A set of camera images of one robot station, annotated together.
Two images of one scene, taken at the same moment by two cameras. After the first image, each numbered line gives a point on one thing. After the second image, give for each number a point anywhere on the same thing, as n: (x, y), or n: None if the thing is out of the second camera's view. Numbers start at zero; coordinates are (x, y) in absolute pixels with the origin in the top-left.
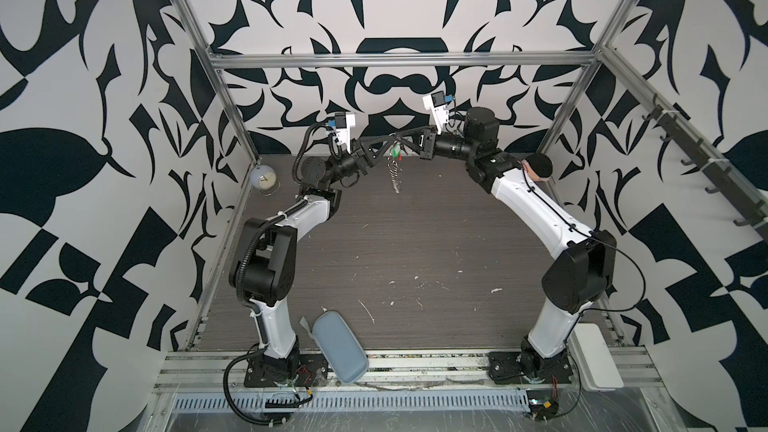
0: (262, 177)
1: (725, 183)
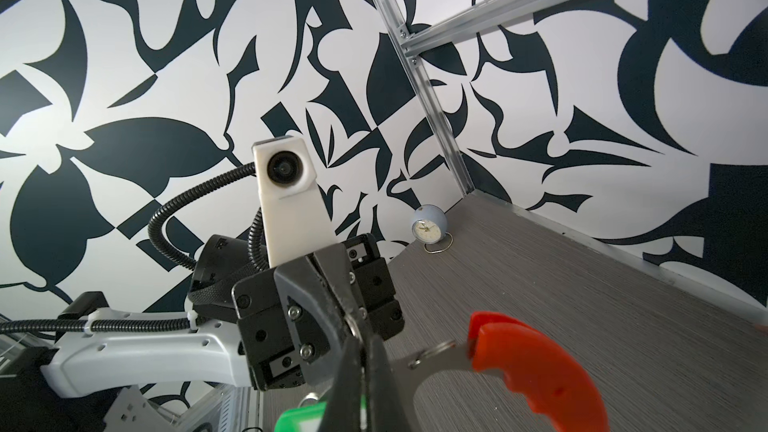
0: (430, 228)
1: None
